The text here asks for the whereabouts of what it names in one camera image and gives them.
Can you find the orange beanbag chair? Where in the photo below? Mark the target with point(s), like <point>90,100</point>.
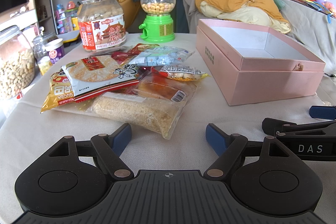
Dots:
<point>130,11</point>

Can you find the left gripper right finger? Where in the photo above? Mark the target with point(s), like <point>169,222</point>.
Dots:
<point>230,150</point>

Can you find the small glass jar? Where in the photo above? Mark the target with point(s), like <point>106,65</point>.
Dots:
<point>40,53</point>

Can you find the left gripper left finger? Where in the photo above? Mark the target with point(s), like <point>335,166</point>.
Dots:
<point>108,149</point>

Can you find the yellow orange blanket pile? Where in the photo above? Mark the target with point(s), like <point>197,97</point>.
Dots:
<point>241,2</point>

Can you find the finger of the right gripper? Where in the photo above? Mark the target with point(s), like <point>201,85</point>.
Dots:
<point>273,127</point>
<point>323,112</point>

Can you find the red quail egg pouch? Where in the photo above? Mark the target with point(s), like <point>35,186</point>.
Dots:
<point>123,57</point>

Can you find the pink gift box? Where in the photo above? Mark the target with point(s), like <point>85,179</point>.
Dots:
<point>255,64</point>

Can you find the grey sofa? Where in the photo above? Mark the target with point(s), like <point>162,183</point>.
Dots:
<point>309,27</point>

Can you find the large glass peanut jar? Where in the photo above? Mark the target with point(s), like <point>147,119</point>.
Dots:
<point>17,66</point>

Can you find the blue candy bag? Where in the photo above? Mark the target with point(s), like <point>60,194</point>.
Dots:
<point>160,56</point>

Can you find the purple paper cup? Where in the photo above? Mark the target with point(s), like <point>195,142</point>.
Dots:
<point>55,50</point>

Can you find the yellow guoba snack bag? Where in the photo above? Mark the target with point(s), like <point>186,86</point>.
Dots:
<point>62,90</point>

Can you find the green candy dispenser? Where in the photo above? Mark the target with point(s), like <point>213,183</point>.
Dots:
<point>158,26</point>

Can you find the colourful toys on sofa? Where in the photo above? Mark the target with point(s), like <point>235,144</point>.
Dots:
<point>325,7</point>

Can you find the clear breadcrumb roll packet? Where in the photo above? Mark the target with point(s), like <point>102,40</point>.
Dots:
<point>155,114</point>

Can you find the brown bread packet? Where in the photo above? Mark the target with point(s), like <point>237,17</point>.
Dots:
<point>155,86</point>

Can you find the white peanut snack packet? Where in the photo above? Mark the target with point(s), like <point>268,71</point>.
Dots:
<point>182,73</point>

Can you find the peanut jar gold lid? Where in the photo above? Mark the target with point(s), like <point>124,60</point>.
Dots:
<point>101,24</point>

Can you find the rice cracker packet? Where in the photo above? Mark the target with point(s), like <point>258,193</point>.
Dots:
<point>93,76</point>

